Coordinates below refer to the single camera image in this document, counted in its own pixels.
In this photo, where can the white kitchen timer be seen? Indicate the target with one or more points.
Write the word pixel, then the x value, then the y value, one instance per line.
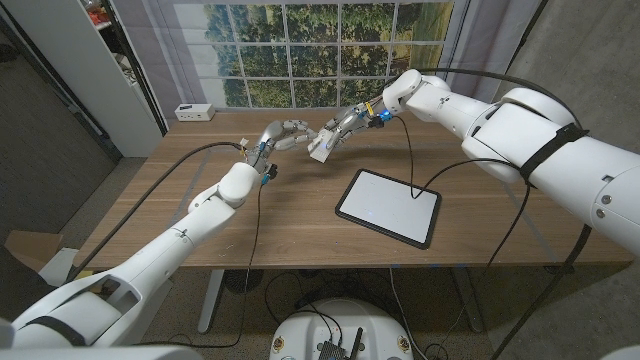
pixel 319 147

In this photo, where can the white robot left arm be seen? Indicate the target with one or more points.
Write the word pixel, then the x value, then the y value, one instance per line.
pixel 165 255

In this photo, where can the brown cardboard box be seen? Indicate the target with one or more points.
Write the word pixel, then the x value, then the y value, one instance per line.
pixel 30 247

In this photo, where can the black round floor fan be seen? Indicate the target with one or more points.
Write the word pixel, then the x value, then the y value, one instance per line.
pixel 242 281

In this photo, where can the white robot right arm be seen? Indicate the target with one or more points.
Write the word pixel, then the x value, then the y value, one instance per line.
pixel 500 127

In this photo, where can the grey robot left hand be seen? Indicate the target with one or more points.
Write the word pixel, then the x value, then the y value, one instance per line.
pixel 272 137

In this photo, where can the printed window backdrop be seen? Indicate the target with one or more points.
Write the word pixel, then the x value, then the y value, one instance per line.
pixel 300 55

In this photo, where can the white power strip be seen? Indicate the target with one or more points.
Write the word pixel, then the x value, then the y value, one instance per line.
pixel 194 113

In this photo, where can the black-framed tablet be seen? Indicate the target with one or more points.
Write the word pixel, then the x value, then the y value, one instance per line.
pixel 387 206

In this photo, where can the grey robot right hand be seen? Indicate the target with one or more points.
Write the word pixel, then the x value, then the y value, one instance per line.
pixel 355 120

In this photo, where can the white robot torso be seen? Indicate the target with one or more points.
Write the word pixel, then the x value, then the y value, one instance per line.
pixel 345 325

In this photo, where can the white cabinet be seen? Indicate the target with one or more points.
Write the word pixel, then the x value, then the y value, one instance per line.
pixel 85 70

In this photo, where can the white and yellow floor box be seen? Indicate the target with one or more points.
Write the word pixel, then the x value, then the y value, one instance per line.
pixel 55 262

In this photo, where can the black antenna module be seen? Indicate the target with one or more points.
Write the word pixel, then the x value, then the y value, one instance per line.
pixel 332 350

